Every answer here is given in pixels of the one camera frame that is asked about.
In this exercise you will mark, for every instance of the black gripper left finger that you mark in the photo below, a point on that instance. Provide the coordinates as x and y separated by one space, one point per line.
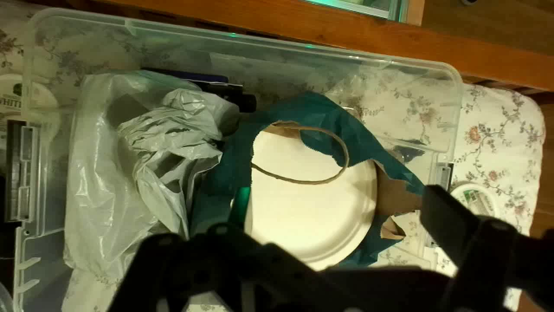
196 270

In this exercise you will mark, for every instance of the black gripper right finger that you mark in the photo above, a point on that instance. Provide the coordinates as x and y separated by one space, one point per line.
502 265

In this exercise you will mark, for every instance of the white paper plate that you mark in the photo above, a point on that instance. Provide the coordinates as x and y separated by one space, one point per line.
312 213

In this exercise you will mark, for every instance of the white round printed item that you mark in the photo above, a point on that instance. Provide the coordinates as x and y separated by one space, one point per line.
475 199

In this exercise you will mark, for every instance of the dark item inside bin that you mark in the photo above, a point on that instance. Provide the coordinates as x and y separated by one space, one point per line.
231 92

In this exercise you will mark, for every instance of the dark teal cloth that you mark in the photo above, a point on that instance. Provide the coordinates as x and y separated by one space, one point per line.
322 109

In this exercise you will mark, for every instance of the clear plastic storage bin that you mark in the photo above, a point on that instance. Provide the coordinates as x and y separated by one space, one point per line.
347 69

